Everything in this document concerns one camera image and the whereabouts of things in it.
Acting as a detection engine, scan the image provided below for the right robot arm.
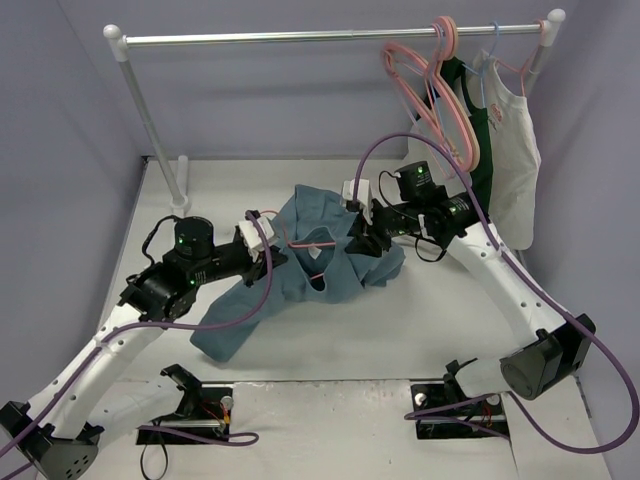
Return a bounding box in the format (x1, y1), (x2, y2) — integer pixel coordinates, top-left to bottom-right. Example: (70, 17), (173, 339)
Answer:
(341, 162), (595, 412)

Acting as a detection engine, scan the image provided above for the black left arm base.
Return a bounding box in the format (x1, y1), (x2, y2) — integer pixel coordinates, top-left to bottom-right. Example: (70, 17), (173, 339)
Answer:
(135, 383), (234, 446)

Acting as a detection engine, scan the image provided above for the pink hanger at rack end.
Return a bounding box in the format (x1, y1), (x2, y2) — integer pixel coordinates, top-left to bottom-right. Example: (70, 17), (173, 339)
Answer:
(496, 45), (540, 97)

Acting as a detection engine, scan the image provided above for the black cable loop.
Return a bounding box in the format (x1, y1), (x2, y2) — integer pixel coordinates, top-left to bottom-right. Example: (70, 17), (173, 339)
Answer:
(139, 439), (171, 479)

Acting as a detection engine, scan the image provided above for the white clothes rack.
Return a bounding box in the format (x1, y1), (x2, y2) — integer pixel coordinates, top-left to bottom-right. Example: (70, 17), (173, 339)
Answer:
(102, 8), (567, 211)

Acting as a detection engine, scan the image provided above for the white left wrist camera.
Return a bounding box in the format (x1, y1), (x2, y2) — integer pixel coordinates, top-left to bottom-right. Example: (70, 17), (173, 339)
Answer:
(237, 212), (278, 262)

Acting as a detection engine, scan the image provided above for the blue wire hanger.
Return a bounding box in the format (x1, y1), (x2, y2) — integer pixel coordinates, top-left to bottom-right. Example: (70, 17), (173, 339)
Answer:
(465, 20), (500, 108)

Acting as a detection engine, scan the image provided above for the white t shirt on hanger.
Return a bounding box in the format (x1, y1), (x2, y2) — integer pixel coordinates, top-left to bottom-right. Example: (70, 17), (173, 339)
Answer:
(473, 51), (541, 251)

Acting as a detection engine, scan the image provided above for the green t shirt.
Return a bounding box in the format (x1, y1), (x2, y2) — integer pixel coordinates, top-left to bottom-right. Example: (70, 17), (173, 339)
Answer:
(430, 57), (493, 212)

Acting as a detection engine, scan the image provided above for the thin pink wire hanger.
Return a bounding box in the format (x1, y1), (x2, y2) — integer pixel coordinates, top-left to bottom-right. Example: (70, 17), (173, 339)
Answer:
(260, 209), (336, 252)

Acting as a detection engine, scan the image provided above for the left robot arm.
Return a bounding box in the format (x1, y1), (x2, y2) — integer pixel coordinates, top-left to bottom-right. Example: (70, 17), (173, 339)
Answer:
(1, 211), (287, 479)

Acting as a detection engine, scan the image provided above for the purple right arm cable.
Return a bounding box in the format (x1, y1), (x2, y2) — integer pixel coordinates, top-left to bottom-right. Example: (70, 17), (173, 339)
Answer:
(352, 132), (637, 455)

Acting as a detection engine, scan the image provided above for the pink hanger behind thick one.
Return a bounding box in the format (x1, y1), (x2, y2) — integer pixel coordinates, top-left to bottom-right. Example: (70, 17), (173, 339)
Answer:
(381, 41), (458, 160)

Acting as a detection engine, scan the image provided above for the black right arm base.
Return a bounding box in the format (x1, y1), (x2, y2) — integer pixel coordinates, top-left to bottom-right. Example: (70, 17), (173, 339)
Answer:
(410, 382), (510, 441)

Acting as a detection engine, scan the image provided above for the blue t shirt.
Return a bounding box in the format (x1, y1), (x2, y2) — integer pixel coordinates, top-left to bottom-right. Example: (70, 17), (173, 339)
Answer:
(190, 185), (405, 363)

